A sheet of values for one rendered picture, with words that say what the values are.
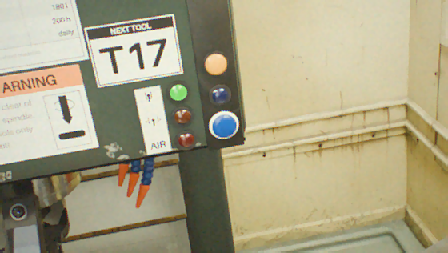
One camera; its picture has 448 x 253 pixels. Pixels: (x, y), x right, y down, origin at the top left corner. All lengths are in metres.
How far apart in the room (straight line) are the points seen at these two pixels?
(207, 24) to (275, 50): 1.15
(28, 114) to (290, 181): 1.42
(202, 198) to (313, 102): 0.54
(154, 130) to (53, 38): 0.16
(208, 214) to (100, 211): 0.29
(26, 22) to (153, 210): 0.93
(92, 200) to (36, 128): 0.81
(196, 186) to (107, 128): 0.86
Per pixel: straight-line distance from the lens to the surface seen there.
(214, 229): 1.64
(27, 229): 0.88
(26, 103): 0.71
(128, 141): 0.72
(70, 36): 0.68
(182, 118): 0.71
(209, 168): 1.54
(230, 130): 0.72
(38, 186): 0.91
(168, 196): 1.52
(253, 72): 1.83
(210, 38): 0.68
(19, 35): 0.68
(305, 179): 2.05
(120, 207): 1.53
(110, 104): 0.70
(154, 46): 0.68
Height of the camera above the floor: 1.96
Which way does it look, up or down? 27 degrees down
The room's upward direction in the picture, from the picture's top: 8 degrees counter-clockwise
